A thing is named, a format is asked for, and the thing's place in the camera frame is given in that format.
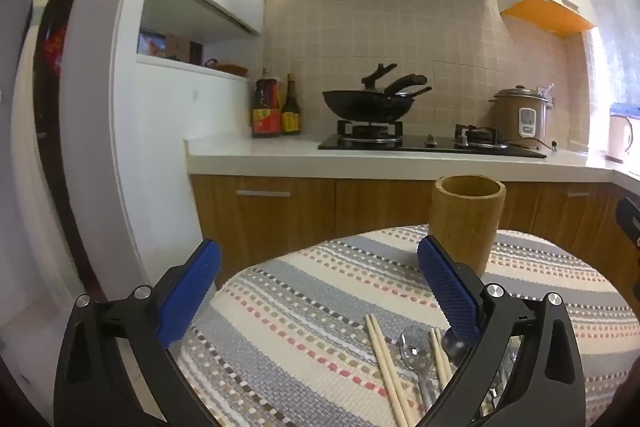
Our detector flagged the white kettle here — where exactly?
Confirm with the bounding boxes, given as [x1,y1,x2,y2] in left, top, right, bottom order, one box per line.
[607,114,635,162]

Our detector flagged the brown rice cooker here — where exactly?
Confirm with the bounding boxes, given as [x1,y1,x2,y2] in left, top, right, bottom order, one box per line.
[490,84,555,146]

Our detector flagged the small dark sauce bottle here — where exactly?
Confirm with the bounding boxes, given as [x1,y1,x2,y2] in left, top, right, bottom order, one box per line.
[281,73,302,136]

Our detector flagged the brown wicker basket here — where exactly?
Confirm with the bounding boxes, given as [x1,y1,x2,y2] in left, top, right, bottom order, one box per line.
[205,59,249,78]

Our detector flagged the dark door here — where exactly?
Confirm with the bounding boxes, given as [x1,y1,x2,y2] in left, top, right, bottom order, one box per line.
[31,0,103,300]

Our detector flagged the black gas stove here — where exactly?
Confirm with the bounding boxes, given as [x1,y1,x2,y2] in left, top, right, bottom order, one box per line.
[318,119,547,158]

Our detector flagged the window roller blind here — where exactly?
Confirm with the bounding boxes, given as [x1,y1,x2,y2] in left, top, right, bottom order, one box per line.
[587,0,640,108]

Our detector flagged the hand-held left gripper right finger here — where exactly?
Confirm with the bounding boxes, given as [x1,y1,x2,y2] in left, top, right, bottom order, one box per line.
[416,234,586,427]

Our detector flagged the metal spoon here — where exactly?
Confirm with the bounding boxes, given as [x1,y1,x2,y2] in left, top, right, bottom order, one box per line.
[400,326,437,410]

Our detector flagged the black wok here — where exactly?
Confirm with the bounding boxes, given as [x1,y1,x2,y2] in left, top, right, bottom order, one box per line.
[322,86,433,122]

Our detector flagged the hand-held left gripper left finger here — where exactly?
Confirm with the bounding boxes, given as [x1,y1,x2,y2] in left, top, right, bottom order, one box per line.
[52,238,223,427]

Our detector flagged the black spoon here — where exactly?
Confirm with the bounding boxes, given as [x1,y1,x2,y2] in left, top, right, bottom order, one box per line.
[444,332,473,365]

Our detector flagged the cardboard box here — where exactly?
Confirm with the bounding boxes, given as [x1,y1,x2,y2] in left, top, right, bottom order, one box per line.
[165,34,201,62]

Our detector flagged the red door decoration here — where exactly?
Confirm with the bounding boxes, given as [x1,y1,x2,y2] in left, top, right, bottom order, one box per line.
[44,27,67,78]

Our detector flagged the bamboo utensil holder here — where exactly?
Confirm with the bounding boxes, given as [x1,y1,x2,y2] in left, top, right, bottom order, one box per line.
[431,175,506,278]

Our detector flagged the large soy sauce bottle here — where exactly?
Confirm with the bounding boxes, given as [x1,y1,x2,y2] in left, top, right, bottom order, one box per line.
[251,68,282,138]

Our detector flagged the striped woven tablecloth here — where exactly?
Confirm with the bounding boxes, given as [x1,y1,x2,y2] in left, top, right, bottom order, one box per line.
[177,223,640,427]

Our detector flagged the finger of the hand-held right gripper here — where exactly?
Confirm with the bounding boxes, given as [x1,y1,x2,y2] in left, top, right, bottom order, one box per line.
[616,197,640,253]

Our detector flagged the white kitchen countertop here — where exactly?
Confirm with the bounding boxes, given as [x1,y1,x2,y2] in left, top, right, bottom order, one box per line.
[186,133,640,190]

